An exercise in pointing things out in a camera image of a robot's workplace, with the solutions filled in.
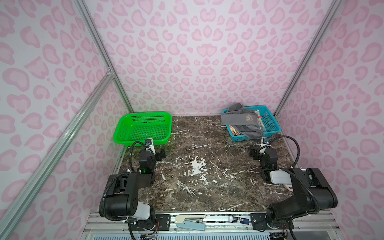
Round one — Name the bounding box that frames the grey stapler tool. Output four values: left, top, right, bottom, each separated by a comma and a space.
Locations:
175, 214, 206, 232

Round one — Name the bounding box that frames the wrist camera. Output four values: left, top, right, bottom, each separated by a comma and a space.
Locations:
259, 138, 270, 154
145, 138, 156, 155

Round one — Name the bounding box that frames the green plastic basket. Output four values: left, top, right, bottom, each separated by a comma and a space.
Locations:
114, 112, 173, 147

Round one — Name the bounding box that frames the aluminium front rail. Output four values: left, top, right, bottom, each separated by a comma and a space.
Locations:
81, 211, 344, 240

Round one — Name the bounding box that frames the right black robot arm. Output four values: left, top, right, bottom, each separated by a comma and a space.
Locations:
249, 137, 338, 232

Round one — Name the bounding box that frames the teal plastic basket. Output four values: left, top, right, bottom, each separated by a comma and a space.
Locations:
223, 105, 281, 142

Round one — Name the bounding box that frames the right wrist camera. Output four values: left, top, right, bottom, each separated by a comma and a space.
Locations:
259, 138, 270, 154

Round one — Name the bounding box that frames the small blue battery pack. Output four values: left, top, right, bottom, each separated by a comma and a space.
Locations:
229, 217, 250, 225

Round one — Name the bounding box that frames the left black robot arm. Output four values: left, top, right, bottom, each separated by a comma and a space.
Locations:
99, 139, 166, 233

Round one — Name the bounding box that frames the grey towel gold emblem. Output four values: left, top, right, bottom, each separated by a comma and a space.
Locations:
221, 103, 264, 140

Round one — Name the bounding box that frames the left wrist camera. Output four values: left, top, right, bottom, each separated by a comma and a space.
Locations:
145, 138, 156, 155

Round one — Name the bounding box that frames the blue patterned cloth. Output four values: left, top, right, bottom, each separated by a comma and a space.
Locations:
255, 110, 266, 132

